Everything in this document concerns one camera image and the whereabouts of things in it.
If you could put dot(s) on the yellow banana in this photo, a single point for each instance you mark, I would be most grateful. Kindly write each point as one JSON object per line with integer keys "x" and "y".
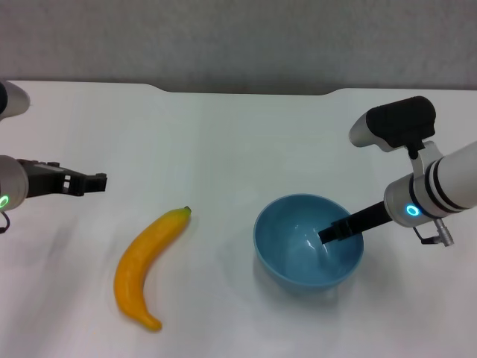
{"x": 136, "y": 261}

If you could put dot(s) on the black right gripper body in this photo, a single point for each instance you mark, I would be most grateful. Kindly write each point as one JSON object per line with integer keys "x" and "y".
{"x": 369, "y": 220}

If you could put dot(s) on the blue plastic bowl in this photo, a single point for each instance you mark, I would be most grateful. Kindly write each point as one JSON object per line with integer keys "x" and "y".
{"x": 294, "y": 257}

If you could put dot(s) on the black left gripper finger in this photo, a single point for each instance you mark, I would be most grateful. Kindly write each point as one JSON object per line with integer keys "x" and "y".
{"x": 89, "y": 183}

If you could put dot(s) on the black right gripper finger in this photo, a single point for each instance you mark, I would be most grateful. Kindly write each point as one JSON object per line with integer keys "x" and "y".
{"x": 335, "y": 233}

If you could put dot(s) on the left wrist camera housing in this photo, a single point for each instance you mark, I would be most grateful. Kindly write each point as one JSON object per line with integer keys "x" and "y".
{"x": 15, "y": 98}

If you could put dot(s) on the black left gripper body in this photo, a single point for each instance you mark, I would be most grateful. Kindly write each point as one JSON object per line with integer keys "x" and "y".
{"x": 41, "y": 181}

